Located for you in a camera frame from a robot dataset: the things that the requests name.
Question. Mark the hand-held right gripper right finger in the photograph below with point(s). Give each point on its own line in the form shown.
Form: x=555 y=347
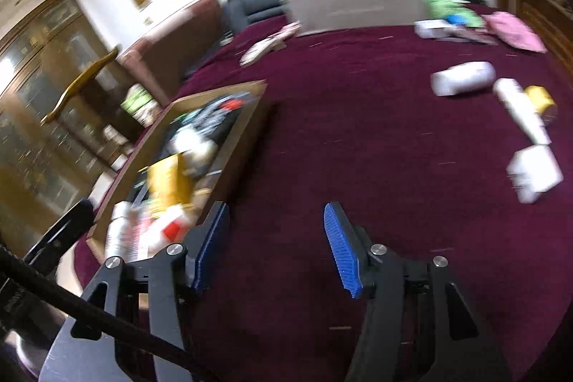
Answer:
x=342 y=247

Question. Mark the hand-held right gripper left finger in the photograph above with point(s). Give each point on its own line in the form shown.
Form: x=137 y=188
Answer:
x=210 y=247

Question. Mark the white pill bottle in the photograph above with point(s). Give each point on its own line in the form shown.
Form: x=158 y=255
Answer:
x=117 y=232

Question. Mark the yellow plastic piece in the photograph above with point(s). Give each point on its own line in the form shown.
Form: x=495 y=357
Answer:
x=170 y=185

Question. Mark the cardboard box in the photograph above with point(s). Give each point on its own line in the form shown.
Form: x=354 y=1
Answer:
x=237 y=145

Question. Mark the white red packet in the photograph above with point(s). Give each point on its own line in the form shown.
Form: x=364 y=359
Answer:
x=165 y=230

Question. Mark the wooden glass cabinet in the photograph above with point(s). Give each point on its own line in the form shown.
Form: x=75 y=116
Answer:
x=36 y=131

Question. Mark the small white bottle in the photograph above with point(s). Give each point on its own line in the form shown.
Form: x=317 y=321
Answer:
x=192 y=145

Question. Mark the maroon tablecloth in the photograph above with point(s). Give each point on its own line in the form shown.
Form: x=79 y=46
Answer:
x=358 y=131

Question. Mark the black device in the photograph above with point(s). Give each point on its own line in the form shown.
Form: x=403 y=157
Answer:
x=210 y=118

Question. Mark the green white packet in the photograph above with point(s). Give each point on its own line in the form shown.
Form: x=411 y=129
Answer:
x=138 y=102

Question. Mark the golden wooden chair back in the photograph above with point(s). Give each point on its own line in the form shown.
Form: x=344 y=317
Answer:
x=85 y=82

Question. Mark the white power adapter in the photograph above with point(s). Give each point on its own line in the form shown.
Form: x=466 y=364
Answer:
x=535 y=171

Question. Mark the white lotion bottle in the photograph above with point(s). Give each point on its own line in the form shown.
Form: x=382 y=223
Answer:
x=463 y=78

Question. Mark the brown armchair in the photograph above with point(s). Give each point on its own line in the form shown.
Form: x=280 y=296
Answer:
x=179 y=37

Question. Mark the white spray bottle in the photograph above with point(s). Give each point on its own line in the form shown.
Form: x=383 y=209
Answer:
x=519 y=109

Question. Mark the small white charger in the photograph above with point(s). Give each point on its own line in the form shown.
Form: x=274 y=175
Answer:
x=429 y=29

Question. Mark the grey rectangular box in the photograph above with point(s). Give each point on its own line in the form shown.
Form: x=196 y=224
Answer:
x=358 y=6

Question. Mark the toothpaste tube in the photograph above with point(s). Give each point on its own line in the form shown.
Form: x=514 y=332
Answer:
x=470 y=35

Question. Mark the blue plastic object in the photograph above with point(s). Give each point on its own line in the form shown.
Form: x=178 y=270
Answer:
x=454 y=19

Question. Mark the green towel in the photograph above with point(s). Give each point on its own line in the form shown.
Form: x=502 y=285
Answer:
x=441 y=6

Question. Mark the pink towel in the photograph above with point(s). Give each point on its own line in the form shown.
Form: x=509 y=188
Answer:
x=515 y=30

